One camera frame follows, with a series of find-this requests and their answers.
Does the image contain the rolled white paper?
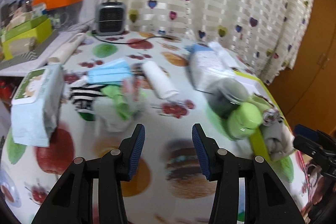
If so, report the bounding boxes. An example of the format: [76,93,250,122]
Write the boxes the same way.
[47,33,85,65]

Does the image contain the green cardboard box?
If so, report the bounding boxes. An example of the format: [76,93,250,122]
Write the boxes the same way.
[2,15,53,60]

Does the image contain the dark clear lid jar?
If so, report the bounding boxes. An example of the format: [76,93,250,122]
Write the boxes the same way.
[206,77,249,119]

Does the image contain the black white striped sock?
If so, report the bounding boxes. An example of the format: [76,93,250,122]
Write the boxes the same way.
[70,84,106,114]

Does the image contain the grey space heater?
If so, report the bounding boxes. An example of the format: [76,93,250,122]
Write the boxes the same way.
[95,0,126,36]

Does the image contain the green lid jar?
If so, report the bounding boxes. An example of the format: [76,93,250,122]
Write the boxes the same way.
[227,102,263,139]

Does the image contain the white tissue pack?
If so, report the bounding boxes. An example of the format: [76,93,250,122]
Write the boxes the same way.
[189,41,237,92]

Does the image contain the grey rolled socks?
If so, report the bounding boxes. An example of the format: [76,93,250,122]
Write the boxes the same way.
[261,122,295,161]

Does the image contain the blue face masks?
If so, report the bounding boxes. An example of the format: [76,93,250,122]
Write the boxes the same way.
[87,58,132,84]

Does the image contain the zigzag pattern tray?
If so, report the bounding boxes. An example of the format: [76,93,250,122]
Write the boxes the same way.
[0,49,44,70]

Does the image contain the wet wipes pack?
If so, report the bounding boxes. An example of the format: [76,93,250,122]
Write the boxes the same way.
[11,63,64,147]

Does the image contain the rolled white towel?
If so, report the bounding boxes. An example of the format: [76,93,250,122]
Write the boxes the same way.
[142,61,179,99]

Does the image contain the black heater cable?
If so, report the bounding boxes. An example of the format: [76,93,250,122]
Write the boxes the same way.
[90,29,180,45]

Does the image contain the clear bag with colourful items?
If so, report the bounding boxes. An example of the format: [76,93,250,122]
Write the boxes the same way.
[121,76,145,114]

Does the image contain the green white cloth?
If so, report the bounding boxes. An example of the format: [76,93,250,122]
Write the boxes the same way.
[93,85,139,136]

